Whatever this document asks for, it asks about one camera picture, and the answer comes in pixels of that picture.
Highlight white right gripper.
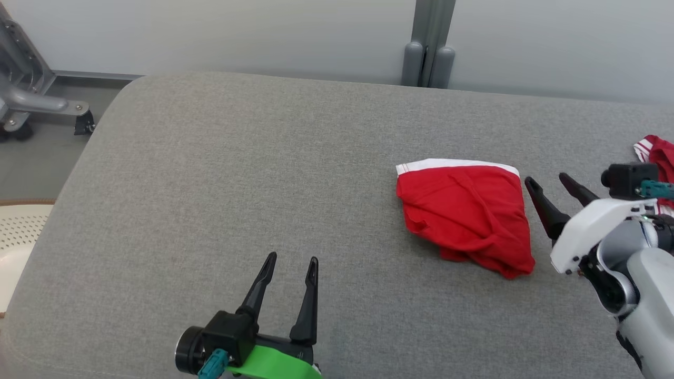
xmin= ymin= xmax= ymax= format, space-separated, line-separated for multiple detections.
xmin=524 ymin=173 xmax=659 ymax=275

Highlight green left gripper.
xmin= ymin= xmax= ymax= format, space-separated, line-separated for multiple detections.
xmin=226 ymin=252 xmax=323 ymax=379

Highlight red and white shirt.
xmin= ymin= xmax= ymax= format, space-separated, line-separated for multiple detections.
xmin=396 ymin=158 xmax=537 ymax=280

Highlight red shorts with white stripes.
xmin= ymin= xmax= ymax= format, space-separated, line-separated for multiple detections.
xmin=633 ymin=135 xmax=674 ymax=216

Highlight white perforated laundry basket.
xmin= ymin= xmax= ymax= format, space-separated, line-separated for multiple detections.
xmin=0 ymin=199 xmax=56 ymax=316

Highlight grey skirting strip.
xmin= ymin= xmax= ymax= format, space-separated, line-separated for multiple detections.
xmin=53 ymin=69 xmax=144 ymax=83

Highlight teal right camera connector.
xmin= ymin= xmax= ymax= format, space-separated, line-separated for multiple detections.
xmin=640 ymin=180 xmax=674 ymax=200

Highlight teal camera connector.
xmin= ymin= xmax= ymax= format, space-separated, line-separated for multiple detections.
xmin=640 ymin=180 xmax=674 ymax=200
xmin=197 ymin=348 xmax=232 ymax=379

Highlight teal left camera connector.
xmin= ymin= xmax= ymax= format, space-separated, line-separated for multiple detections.
xmin=197 ymin=348 xmax=232 ymax=379

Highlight upright grey partition post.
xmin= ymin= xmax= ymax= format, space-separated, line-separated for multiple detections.
xmin=401 ymin=0 xmax=457 ymax=89

